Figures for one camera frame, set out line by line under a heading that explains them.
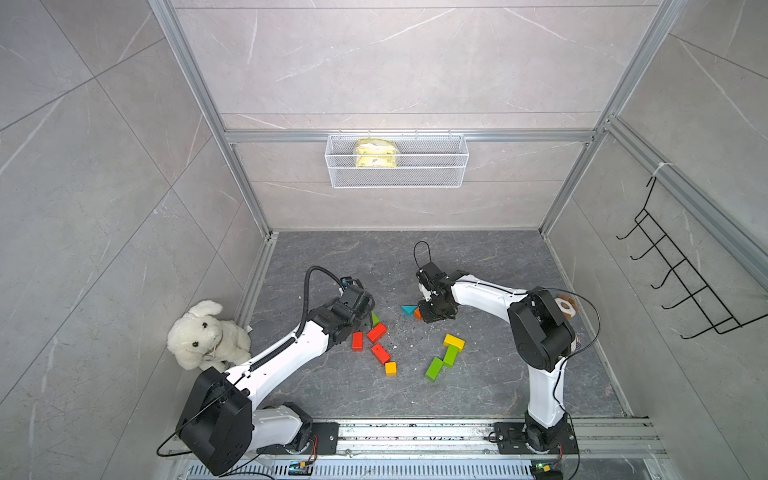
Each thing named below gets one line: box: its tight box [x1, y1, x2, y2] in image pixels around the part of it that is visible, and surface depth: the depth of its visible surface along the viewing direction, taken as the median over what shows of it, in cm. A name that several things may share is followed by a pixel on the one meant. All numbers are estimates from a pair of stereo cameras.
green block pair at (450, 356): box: [443, 344, 459, 369], surface depth 87 cm
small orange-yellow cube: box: [385, 362, 397, 377], surface depth 85 cm
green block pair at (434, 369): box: [425, 357, 444, 382], surface depth 85 cm
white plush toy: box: [167, 300, 251, 372], surface depth 76 cm
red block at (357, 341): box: [351, 332, 365, 352], surface depth 91 cm
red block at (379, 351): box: [371, 343, 391, 364], surface depth 88 cm
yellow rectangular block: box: [443, 333, 466, 352], surface depth 90 cm
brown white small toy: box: [554, 294, 579, 320], surface depth 97 cm
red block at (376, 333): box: [367, 323, 387, 344], surface depth 92 cm
